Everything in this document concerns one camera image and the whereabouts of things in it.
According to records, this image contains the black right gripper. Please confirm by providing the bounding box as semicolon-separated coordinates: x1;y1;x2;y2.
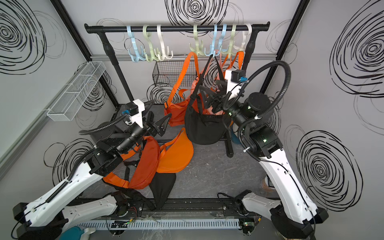
199;79;250;134

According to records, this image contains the red-orange strap sling bag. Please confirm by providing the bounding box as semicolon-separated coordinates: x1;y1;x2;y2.
102;136;160;190

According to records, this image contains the black crescent shoulder bag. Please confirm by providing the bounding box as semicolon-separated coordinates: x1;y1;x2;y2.
185;55;227;145

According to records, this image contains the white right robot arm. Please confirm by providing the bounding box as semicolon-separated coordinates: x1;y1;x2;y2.
198;83;329;240

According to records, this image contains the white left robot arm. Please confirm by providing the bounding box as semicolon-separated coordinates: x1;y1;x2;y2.
11;100;172;240

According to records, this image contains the light blue swivel hook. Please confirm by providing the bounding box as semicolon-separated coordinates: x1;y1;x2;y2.
216;24;227;56

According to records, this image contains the light green swivel hook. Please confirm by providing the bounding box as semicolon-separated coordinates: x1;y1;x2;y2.
221;24;237;58

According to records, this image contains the middle light green hook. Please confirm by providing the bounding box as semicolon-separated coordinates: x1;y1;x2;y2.
189;25;206;56

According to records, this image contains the white swivel hook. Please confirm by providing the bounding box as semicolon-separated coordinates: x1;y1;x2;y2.
237;23;253;51

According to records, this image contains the middle white hook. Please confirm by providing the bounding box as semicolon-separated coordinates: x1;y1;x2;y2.
157;25;174;61

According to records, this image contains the leftmost light blue hook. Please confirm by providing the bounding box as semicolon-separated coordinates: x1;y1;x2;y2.
126;26;146;63

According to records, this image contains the left light green hook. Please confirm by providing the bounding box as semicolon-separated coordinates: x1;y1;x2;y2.
143;25;159;63

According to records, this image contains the teal tray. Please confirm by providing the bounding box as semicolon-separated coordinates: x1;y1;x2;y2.
231;132;241;145

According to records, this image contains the dark grey clothes rack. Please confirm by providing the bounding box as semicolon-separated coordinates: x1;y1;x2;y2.
85;23;270;147

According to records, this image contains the teal round lid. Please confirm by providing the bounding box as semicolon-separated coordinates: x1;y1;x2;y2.
59;226;96;240

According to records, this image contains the black orange strap bag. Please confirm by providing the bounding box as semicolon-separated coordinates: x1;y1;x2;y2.
113;161;176;210

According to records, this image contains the black wire basket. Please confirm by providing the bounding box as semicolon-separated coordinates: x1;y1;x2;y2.
152;61;197;88

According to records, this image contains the black corrugated right cable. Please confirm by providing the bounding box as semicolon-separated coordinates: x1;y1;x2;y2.
236;60;292;163

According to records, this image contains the black corrugated cable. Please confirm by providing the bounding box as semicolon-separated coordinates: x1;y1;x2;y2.
78;113;130;136
236;60;292;163

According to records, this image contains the black corrugated left cable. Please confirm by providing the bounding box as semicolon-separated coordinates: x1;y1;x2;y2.
78;113;130;136

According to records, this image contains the aluminium wall rail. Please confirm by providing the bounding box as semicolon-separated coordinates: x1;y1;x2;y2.
91;53;277;62

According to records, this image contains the white wire basket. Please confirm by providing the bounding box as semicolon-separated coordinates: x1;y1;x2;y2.
47;61;106;122

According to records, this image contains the white slotted cable duct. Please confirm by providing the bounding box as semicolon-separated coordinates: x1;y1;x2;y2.
78;219;241;231

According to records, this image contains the right black frame post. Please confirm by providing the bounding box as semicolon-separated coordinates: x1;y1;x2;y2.
260;0;310;94

